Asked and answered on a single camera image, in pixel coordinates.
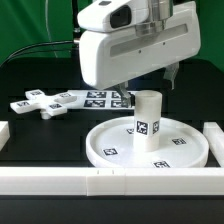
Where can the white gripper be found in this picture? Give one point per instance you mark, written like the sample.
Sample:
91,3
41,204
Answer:
169,35

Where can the white round table top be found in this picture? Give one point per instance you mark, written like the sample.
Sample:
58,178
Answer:
125,143

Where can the white cross-shaped table base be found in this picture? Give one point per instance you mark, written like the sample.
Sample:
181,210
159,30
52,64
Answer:
49,106

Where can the white marker sheet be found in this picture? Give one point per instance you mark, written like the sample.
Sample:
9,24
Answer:
96,100

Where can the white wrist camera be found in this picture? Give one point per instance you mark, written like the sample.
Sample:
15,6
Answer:
110,15

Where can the white right rail block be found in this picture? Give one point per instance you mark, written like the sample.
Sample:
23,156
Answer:
215,137

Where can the white rail block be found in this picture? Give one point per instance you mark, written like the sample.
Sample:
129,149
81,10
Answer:
4,133
215,137

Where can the white front rail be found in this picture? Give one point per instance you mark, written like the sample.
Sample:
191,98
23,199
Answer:
111,181

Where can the white left rail block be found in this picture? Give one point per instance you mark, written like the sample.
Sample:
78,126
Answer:
4,133

